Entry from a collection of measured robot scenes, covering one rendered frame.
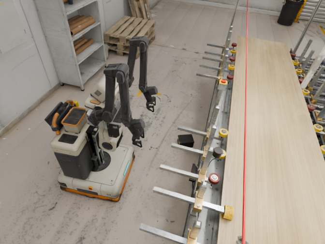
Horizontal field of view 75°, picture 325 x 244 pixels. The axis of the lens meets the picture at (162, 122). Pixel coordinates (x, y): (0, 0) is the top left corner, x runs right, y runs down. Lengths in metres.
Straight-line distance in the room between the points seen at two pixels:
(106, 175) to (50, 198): 0.69
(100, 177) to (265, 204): 1.54
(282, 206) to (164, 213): 1.20
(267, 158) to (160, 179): 1.26
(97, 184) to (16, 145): 1.44
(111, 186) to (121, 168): 0.22
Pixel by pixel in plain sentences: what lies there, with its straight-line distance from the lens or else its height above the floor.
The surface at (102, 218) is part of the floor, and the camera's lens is 2.46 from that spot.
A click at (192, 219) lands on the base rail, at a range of 1.69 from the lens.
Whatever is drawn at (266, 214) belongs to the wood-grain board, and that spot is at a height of 0.90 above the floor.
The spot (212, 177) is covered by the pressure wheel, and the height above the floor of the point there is 0.90.
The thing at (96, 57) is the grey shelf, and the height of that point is 0.16.
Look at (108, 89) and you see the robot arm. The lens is 1.36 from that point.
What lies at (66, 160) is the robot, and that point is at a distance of 2.15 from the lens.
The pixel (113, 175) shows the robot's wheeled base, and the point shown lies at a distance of 2.34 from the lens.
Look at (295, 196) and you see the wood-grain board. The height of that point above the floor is 0.90.
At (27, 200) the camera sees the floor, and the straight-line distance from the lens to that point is 2.80.
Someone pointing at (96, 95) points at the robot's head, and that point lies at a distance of 1.63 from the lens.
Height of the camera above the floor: 2.25
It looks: 44 degrees down
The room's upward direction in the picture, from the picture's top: 5 degrees clockwise
